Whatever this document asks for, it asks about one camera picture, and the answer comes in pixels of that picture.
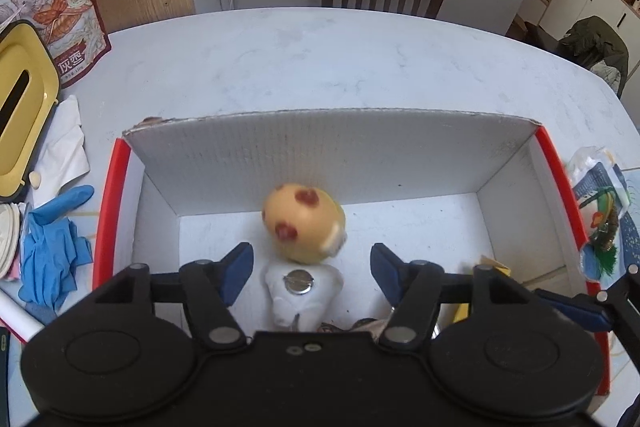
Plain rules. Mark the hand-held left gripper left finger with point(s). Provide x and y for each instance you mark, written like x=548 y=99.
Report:
x=239 y=274

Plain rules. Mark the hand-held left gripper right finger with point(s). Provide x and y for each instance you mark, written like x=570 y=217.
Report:
x=386 y=274

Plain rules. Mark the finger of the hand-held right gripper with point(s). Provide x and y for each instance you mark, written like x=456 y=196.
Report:
x=575 y=309

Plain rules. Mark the white toy with metal disc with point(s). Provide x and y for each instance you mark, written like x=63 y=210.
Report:
x=277 y=281

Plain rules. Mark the yellow round-headed toy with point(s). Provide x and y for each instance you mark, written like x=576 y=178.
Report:
x=300 y=222

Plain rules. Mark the small yellow box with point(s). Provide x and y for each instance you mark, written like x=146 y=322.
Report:
x=492 y=266

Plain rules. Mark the red cardboard box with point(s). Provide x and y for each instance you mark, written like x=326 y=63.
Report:
x=320 y=157

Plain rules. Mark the blue nitrile glove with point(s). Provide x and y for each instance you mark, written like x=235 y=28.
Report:
x=47 y=252

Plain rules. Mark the white tissue paper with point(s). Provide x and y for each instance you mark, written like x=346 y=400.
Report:
x=60 y=142

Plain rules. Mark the white paper roll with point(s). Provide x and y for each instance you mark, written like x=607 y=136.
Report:
x=17 y=314

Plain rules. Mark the green jacket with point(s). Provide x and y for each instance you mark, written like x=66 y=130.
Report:
x=597 y=44

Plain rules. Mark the dark chair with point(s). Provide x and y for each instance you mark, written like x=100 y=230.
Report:
x=532 y=34

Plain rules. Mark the light wooden child chair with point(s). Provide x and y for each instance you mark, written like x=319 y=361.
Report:
x=145 y=4

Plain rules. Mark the grey tissue box yellow lid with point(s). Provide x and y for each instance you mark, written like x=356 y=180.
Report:
x=30 y=72

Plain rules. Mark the white lower cabinet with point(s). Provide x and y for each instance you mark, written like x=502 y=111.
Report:
x=580 y=7

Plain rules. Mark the red printed snack bag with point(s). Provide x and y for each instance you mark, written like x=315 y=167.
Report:
x=50 y=7

